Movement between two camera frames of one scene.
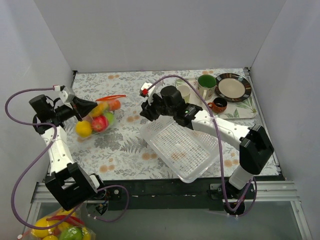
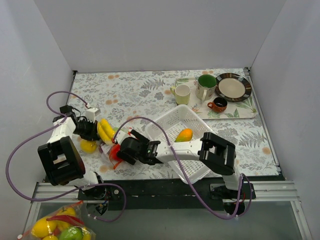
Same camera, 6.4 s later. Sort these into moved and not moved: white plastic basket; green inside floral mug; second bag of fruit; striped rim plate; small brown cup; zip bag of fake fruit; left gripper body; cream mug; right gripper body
Moved: zip bag of fake fruit; right gripper body; left gripper body
Not moved: white plastic basket; striped rim plate; second bag of fruit; small brown cup; green inside floral mug; cream mug
